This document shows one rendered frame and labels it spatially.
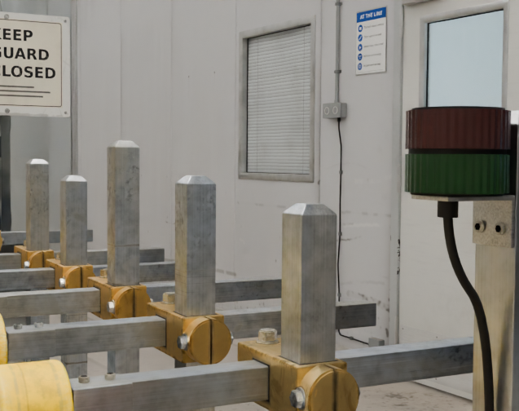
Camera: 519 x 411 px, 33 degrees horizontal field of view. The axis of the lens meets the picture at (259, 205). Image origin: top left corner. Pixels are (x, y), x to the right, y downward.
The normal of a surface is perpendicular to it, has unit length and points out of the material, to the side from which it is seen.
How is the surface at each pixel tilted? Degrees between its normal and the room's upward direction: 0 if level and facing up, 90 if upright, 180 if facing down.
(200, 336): 90
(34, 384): 45
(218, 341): 90
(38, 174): 90
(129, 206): 90
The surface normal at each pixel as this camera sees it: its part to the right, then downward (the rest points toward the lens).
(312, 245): 0.46, 0.05
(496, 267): -0.89, 0.02
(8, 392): 0.36, -0.60
